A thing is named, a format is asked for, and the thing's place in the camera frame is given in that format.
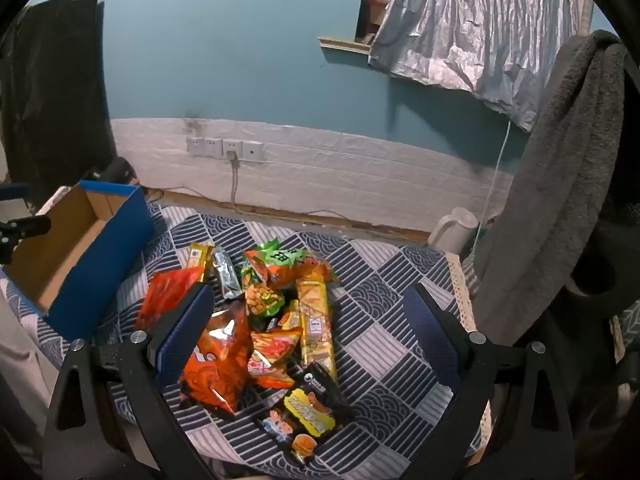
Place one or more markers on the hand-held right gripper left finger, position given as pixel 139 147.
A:
pixel 185 332

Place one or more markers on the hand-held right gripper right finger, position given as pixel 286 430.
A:
pixel 435 340

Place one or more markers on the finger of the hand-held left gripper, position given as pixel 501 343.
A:
pixel 27 227
pixel 12 192

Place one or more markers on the orange cartoon chip bag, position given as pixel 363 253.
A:
pixel 222 360

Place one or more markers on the silver snack packet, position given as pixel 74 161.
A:
pixel 227 275

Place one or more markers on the small yellow snack packet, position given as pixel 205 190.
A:
pixel 292 314
pixel 199 256

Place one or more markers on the blue-edged cardboard box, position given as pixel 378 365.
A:
pixel 100 270

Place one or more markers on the green peanut snack bag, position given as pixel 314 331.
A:
pixel 262 299

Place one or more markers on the small black snack packet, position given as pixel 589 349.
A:
pixel 272 323

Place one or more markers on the orange red striped snack packet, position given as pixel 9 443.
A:
pixel 272 355

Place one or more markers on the long yellow snack packet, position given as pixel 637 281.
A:
pixel 316 330

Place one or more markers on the large orange green snack bag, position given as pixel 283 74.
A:
pixel 290 266

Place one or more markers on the black cartoon snack packet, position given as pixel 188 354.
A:
pixel 305 410

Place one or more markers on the navy white patterned tablecloth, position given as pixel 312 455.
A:
pixel 390 285

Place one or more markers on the black round device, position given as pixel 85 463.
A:
pixel 116 171

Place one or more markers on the white kettle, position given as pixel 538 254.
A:
pixel 452 230

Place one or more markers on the grey towel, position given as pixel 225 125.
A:
pixel 555 170

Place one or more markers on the dark garment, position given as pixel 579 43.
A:
pixel 622 135

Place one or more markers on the wooden window sill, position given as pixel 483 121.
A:
pixel 345 44

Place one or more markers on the silver foil curtain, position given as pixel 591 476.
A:
pixel 480 30

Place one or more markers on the brown carton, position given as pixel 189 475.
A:
pixel 377 7

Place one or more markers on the white single-hole wall socket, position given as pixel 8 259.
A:
pixel 254 151

